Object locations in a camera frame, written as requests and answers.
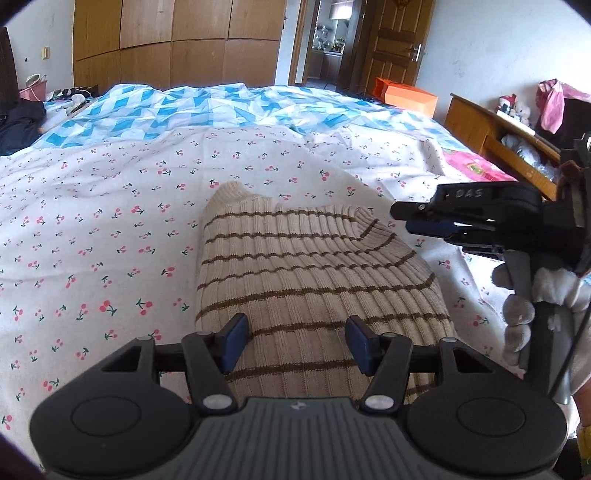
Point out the beige brown-striped knit sweater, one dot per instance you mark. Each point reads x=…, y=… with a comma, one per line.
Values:
x=314, y=277

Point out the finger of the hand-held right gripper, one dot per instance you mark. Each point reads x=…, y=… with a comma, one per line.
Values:
x=415, y=208
x=434, y=227

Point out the dark brown headboard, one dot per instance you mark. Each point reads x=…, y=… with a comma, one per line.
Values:
x=7, y=69

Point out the orange box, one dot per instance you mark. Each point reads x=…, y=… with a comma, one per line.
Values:
x=408, y=99

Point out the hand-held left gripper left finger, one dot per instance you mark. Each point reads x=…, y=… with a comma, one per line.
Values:
x=235, y=342

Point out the pink bucket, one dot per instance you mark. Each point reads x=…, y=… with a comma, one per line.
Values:
x=34, y=90

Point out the wooden wardrobe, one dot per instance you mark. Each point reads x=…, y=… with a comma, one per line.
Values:
x=184, y=37

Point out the dark jacket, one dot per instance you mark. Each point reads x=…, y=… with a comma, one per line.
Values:
x=18, y=124

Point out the person's right hand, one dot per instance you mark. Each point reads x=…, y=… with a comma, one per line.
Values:
x=517, y=311

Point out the black and white item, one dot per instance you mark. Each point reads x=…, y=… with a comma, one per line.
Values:
x=69, y=94

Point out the wooden desk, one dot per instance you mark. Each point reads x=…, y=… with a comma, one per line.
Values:
x=471, y=120

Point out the brown wooden door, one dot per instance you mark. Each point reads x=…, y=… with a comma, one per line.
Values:
x=392, y=41

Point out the blue white checked quilt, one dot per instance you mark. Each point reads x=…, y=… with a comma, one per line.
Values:
x=184, y=110

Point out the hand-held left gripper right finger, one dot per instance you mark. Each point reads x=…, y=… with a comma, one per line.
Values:
x=362, y=345

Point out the person's right forearm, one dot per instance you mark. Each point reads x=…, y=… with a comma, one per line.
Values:
x=584, y=406

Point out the clear plastic bag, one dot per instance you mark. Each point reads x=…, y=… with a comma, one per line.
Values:
x=526, y=152

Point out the pink cloth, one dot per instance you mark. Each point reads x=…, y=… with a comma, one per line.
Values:
x=551, y=106

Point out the white cherry-print bed sheet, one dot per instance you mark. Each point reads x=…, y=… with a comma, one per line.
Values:
x=92, y=230

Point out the plush toy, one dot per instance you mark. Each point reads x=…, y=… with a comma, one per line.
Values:
x=521, y=110

